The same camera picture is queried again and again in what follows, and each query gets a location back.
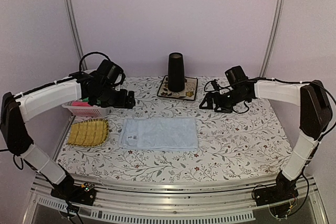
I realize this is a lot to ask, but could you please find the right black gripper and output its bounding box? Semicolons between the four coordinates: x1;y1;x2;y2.
199;88;247;113

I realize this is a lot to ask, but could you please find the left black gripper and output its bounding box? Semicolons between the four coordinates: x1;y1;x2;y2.
92;84;136;109

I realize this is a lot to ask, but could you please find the light blue towel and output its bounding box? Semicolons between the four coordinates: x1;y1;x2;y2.
118;118;198;152

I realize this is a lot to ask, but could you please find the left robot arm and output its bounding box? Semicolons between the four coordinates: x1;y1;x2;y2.
1;59;135;200

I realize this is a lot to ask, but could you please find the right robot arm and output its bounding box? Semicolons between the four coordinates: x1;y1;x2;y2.
199;66;335;201

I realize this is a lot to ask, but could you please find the pink rolled towel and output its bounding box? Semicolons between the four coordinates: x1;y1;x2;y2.
71;101;90;107

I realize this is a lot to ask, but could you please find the white plastic basket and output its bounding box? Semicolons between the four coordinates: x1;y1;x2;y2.
61;102;111;118

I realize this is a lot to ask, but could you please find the floral square coaster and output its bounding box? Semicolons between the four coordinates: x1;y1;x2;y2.
156;74;198;101

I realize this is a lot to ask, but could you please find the woven bamboo tray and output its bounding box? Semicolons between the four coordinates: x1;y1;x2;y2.
67;119;109;147

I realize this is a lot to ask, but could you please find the black tall cup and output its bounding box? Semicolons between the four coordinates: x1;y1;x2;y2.
167;52;185;92

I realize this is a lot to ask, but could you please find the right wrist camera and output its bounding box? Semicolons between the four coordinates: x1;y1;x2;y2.
210;79;220;92

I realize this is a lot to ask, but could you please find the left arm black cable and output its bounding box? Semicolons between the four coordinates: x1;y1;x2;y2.
78;51;112;71

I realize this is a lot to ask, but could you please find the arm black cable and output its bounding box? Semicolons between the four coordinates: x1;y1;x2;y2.
203;77;336;141
78;51;112;71

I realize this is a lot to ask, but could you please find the aluminium front rail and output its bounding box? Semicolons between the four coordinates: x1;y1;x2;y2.
23;175;331;223

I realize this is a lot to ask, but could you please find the right aluminium post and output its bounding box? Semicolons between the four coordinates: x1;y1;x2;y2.
259;0;285;77

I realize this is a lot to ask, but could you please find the aluminium post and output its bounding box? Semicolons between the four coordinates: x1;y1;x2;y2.
259;0;285;77
64;0;83;60

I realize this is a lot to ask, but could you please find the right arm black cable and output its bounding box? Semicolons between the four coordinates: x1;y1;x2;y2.
203;77;336;141

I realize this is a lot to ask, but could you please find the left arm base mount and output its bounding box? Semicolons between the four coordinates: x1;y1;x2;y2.
50;182;97;206

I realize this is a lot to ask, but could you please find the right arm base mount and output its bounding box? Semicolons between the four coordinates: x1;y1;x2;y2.
251;183;299;206

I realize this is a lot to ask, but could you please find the left aluminium post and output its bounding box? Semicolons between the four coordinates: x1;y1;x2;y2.
64;0;83;60

